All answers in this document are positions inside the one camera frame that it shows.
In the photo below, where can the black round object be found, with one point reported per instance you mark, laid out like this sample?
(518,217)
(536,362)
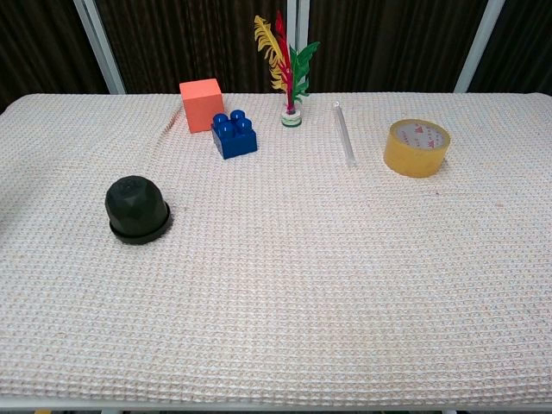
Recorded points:
(133,207)

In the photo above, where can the blue building block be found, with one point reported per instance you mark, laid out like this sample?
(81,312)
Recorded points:
(235,142)

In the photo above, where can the white waffle tablecloth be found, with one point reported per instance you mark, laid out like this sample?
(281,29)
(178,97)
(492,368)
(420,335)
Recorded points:
(302,280)

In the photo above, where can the colourful feather shuttlecock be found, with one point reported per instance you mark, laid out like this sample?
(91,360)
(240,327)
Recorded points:
(291,116)

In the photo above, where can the orange foam cube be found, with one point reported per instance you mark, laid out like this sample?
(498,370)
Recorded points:
(200,108)

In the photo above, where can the yellow packing tape roll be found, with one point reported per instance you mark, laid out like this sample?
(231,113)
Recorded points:
(414,161)

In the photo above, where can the dark brown partition panel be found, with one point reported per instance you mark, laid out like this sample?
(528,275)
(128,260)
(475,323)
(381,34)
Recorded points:
(388,43)
(181,39)
(526,43)
(34,43)

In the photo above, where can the grey aluminium partition post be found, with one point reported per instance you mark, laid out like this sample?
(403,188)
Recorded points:
(478,43)
(303,21)
(101,47)

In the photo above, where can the white table frame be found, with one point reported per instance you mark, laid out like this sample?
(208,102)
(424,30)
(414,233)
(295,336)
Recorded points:
(276,409)

